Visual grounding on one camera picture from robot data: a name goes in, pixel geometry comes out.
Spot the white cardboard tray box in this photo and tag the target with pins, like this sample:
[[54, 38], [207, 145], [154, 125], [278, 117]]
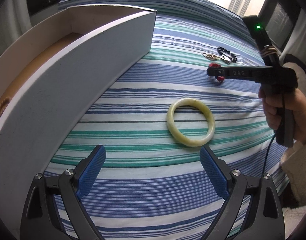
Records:
[[50, 77]]

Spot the striped blue green bedsheet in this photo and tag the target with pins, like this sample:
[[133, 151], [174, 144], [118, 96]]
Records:
[[151, 186]]

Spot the striped pillow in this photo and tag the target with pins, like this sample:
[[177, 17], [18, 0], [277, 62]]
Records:
[[198, 10]]

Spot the pale green jade bangle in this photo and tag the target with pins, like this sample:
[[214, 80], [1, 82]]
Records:
[[177, 134]]

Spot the white curtain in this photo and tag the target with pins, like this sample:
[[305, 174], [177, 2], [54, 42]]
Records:
[[296, 45]]

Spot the white fleece right sleeve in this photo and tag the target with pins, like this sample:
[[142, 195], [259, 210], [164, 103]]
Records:
[[293, 164]]

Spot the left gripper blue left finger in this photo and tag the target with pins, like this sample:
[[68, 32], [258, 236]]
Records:
[[77, 183]]

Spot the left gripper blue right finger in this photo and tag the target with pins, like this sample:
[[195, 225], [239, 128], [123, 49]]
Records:
[[231, 185]]

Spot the person's right hand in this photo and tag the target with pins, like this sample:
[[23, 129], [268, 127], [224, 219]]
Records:
[[295, 102]]

